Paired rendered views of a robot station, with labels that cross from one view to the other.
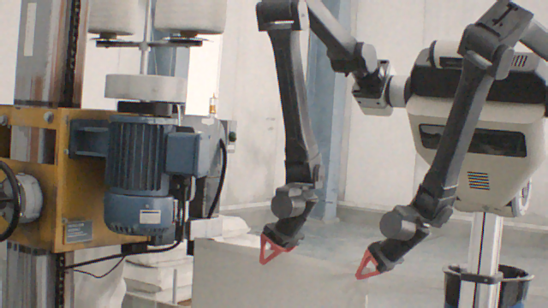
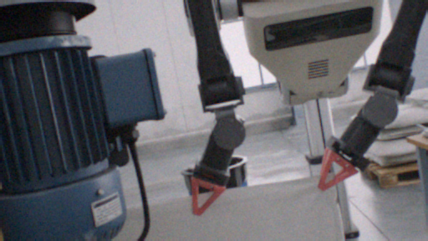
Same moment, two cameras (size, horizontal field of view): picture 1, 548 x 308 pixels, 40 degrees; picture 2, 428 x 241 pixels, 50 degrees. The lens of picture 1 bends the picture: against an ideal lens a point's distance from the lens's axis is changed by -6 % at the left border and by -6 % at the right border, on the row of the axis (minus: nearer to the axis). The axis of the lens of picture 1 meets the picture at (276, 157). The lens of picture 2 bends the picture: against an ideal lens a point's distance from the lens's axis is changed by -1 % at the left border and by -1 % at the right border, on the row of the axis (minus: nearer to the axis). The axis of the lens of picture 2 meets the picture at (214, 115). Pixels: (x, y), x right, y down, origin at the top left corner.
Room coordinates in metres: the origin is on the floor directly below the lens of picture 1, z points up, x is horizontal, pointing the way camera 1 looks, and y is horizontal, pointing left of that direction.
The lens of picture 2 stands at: (1.09, 0.38, 1.26)
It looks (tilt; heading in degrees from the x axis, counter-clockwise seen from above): 5 degrees down; 331
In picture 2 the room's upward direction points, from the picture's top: 11 degrees counter-clockwise
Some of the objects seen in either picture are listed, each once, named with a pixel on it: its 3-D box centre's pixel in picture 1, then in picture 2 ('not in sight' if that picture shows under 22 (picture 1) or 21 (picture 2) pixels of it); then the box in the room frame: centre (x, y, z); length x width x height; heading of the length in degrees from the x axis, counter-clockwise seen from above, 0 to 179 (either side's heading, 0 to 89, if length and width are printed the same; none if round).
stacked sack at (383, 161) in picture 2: not in sight; (392, 153); (4.06, -3.16, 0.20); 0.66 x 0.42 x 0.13; 145
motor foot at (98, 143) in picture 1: (102, 139); not in sight; (1.69, 0.38, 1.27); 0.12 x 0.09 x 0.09; 149
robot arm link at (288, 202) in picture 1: (296, 190); (226, 111); (1.81, -0.05, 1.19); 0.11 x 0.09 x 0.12; 150
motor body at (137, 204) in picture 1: (139, 174); (50, 146); (1.68, 0.29, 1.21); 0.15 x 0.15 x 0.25
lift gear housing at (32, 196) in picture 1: (18, 198); not in sight; (1.66, 0.56, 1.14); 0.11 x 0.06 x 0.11; 59
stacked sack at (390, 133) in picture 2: not in sight; (389, 129); (4.06, -3.17, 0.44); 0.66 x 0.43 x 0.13; 149
